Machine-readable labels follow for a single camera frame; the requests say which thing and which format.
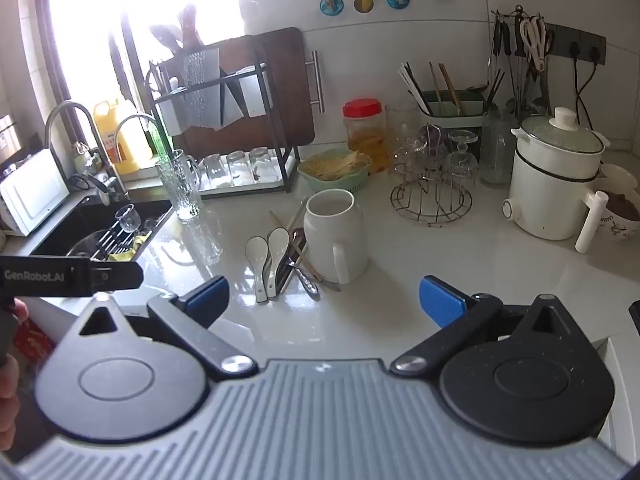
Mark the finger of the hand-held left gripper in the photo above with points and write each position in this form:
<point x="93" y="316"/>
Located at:
<point x="117" y="276"/>

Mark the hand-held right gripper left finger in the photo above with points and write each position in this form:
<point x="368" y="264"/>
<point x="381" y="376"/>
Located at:
<point x="210" y="295"/>

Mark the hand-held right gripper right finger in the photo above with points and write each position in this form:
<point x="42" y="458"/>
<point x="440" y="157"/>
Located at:
<point x="442" y="302"/>

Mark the white ceramic spoon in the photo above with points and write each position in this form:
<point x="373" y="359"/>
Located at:
<point x="277" y="255"/>
<point x="256" y="260"/>

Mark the black chopstick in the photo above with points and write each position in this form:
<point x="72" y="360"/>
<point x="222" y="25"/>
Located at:
<point x="282" y="280"/>
<point x="289" y="272"/>

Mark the wooden chopstick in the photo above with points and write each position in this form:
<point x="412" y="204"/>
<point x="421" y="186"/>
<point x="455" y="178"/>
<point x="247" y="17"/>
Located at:
<point x="325" y="280"/>

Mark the white chopstick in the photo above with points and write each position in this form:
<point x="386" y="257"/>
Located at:
<point x="297" y="215"/>

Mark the white ceramic mug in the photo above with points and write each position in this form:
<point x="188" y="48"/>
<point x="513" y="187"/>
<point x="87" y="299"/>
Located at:
<point x="332" y="230"/>

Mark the person's left hand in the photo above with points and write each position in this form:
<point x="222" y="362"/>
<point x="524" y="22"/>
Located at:
<point x="10" y="410"/>

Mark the yellow cloth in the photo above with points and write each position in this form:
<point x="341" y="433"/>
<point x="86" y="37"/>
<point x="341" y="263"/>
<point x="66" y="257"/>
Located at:
<point x="125" y="255"/>

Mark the sink drain rack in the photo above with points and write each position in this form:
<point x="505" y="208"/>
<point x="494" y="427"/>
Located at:
<point x="105" y="242"/>

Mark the black sink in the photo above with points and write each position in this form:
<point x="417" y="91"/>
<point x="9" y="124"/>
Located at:
<point x="60" y="240"/>

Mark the small clear glass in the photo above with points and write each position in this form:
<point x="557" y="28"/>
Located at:
<point x="127" y="217"/>

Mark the red box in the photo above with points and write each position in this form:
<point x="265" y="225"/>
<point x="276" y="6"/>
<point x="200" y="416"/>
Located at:
<point x="35" y="345"/>

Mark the white countertop appliance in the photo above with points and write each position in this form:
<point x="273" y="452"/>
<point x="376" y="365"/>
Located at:
<point x="30" y="195"/>

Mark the textured glass pitcher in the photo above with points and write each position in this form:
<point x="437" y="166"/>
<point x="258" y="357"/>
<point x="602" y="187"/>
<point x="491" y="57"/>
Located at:
<point x="180" y="185"/>

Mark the white drip tray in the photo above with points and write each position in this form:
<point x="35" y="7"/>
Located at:
<point x="235" y="184"/>

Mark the clear drinking glass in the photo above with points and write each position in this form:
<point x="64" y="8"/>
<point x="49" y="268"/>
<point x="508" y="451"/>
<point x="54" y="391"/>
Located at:
<point x="261" y="162"/>
<point x="212" y="167"/>
<point x="239" y="165"/>

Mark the yellow oil bottle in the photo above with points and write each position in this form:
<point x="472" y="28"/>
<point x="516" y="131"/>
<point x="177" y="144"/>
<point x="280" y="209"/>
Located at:
<point x="125" y="135"/>

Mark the green bottle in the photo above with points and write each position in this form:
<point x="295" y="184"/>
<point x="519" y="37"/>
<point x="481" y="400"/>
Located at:
<point x="159" y="140"/>

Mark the green plastic basket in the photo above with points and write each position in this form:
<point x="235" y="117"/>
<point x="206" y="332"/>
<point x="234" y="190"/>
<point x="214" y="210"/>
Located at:
<point x="350" y="182"/>

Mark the small chrome faucet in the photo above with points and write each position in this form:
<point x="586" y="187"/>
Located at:
<point x="135" y="119"/>

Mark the white electric pot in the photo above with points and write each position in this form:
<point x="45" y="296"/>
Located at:
<point x="550" y="185"/>

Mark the large clear glass mug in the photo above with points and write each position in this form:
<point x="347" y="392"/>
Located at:
<point x="497" y="150"/>

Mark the purple cup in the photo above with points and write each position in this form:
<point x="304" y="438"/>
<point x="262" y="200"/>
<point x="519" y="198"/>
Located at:
<point x="434" y="135"/>

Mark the tall chrome faucet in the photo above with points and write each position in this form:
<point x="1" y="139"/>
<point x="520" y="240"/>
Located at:
<point x="65" y="107"/>

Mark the white rack caddy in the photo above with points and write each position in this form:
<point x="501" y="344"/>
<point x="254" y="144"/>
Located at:
<point x="172" y="115"/>

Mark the dried noodle bundle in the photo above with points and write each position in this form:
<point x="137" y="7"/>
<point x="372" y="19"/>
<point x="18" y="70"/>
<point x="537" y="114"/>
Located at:
<point x="332" y="165"/>

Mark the black dish rack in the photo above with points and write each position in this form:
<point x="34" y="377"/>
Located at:
<point x="275" y="125"/>

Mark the plastic jar red lid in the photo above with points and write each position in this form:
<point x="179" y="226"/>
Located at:
<point x="365" y="130"/>

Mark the grey folded holder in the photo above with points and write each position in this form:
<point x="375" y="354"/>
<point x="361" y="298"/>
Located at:
<point x="231" y="105"/>

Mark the green utensil caddy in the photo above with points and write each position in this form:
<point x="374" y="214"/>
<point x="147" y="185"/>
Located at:
<point x="450" y="110"/>

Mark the black induction cooker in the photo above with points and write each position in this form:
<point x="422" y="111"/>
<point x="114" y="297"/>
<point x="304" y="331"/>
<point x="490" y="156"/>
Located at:
<point x="635" y="316"/>

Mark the white patterned bowl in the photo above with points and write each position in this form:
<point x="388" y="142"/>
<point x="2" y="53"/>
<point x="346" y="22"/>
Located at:
<point x="622" y="205"/>

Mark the textured silver panel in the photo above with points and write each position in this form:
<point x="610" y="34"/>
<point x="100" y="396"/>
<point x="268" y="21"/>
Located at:
<point x="200" y="85"/>

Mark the bunch of assorted chopsticks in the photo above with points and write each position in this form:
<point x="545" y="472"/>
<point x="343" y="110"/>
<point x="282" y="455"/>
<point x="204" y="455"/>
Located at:
<point x="437" y="85"/>

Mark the row of hanging kitchen tools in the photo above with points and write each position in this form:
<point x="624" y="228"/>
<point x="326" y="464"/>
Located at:
<point x="510" y="70"/>

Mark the wooden spatula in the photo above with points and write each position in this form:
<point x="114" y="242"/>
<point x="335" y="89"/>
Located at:
<point x="189" y="25"/>

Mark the white scissors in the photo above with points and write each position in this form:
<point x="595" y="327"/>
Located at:
<point x="532" y="40"/>

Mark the black power strip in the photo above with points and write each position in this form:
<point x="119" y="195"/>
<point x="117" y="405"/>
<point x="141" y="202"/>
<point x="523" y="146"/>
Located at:
<point x="580" y="42"/>

